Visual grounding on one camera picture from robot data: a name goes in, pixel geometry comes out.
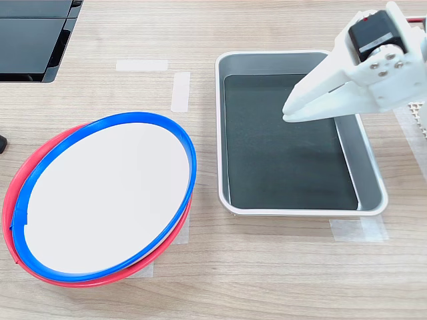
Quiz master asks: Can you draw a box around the white plate with blue rim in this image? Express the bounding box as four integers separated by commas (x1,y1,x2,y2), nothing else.
9,111,198,283

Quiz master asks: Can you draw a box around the pale perforated plate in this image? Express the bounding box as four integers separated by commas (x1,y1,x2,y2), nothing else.
406,101,427,141

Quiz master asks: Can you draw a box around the steel tray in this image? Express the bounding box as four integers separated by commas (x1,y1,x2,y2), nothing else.
214,49,390,217

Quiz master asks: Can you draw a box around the black mat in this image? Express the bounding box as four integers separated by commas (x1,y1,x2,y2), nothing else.
222,73,360,211

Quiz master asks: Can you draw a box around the clear tape strip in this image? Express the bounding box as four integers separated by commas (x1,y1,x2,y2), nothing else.
125,261,155,279
115,59,169,72
171,211,191,245
329,215,390,243
170,71,191,113

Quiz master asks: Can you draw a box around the black glossy device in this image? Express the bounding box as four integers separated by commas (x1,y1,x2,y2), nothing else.
0,0,85,83

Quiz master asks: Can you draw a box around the white plate with red rim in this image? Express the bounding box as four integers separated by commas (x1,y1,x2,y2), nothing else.
1,122,194,289

